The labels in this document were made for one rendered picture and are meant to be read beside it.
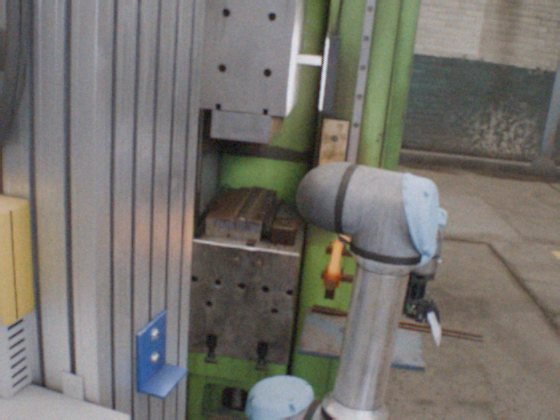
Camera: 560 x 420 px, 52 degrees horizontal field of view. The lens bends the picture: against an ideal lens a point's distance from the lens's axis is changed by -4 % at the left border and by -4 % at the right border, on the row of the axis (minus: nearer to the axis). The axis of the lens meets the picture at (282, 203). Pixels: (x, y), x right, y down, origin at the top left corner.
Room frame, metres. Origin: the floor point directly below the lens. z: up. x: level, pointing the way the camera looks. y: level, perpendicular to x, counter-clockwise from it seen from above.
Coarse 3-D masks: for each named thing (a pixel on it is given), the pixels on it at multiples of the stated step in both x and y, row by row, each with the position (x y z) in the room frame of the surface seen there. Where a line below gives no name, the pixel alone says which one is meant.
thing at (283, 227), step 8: (280, 224) 1.97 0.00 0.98; (288, 224) 1.98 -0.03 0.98; (296, 224) 2.00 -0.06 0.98; (272, 232) 1.94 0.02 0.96; (280, 232) 1.94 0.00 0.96; (288, 232) 1.94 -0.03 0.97; (296, 232) 2.02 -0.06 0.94; (272, 240) 1.94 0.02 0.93; (280, 240) 1.94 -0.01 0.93; (288, 240) 1.94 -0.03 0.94
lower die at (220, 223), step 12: (240, 192) 2.29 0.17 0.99; (264, 192) 2.32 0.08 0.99; (276, 192) 2.35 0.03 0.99; (228, 204) 2.12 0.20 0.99; (240, 204) 2.12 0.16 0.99; (216, 216) 1.99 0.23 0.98; (228, 216) 1.98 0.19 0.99; (252, 216) 2.00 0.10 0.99; (264, 216) 2.01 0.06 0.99; (216, 228) 1.96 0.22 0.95; (228, 228) 1.96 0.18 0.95; (240, 228) 1.95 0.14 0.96; (252, 228) 1.95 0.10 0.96
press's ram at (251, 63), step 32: (224, 0) 1.96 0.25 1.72; (256, 0) 1.95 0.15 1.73; (288, 0) 1.94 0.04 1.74; (224, 32) 1.96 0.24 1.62; (256, 32) 1.95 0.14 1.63; (288, 32) 1.94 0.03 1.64; (224, 64) 1.96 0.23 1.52; (256, 64) 1.95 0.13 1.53; (288, 64) 1.94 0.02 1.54; (224, 96) 1.96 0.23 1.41; (256, 96) 1.95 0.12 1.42; (288, 96) 1.96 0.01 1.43
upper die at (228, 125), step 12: (216, 120) 1.96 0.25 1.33; (228, 120) 1.96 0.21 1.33; (240, 120) 1.96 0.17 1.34; (252, 120) 1.95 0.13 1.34; (264, 120) 1.95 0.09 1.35; (276, 120) 2.12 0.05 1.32; (216, 132) 1.96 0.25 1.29; (228, 132) 1.96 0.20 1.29; (240, 132) 1.96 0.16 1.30; (252, 132) 1.95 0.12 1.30; (264, 132) 1.95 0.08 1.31; (276, 132) 2.15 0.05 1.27
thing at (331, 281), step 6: (336, 240) 1.87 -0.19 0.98; (336, 246) 1.81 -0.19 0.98; (336, 252) 1.76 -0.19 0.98; (336, 258) 1.71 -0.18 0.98; (330, 264) 1.65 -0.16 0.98; (336, 264) 1.66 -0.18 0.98; (330, 270) 1.61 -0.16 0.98; (336, 270) 1.61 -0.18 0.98; (324, 276) 1.56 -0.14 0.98; (330, 276) 1.55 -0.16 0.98; (336, 276) 1.56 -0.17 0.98; (324, 282) 1.56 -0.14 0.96; (330, 282) 1.51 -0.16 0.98; (336, 282) 1.55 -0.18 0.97; (330, 288) 1.47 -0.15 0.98; (324, 294) 1.48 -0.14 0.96; (330, 294) 1.47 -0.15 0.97
